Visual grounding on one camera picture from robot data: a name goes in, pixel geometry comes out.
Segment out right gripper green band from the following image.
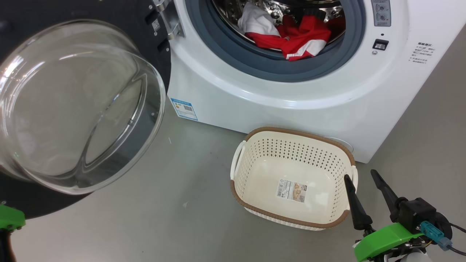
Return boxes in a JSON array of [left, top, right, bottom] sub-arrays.
[[344, 170, 453, 262]]

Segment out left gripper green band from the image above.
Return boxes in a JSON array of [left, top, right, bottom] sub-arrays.
[[0, 205, 26, 262]]

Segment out red garment with white stripes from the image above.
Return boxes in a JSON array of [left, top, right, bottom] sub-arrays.
[[245, 15, 332, 61]]

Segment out black round glass washer door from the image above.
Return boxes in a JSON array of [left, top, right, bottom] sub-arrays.
[[0, 0, 172, 220]]

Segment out white product label sticker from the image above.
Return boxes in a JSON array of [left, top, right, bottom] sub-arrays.
[[277, 178, 308, 203]]

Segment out cream perforated basket brown rim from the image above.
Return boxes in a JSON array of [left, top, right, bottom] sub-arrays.
[[230, 127, 359, 231]]

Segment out white front-load washing machine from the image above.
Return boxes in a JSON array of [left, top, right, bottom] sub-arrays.
[[166, 0, 466, 163]]

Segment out perforated steel washer drum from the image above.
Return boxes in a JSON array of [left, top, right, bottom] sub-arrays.
[[211, 0, 346, 51]]

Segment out metal door hinge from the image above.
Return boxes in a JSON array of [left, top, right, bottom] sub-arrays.
[[152, 0, 185, 40]]

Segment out round drain filter cover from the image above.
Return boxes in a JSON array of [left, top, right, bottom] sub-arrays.
[[324, 136, 354, 153]]

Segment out grey warning sticker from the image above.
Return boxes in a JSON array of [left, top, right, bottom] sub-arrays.
[[371, 0, 392, 27]]

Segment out blue energy label sticker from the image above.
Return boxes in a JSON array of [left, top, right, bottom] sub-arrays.
[[170, 98, 199, 121]]

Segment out black cable with teal connector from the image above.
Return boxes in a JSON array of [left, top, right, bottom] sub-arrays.
[[420, 221, 466, 256]]

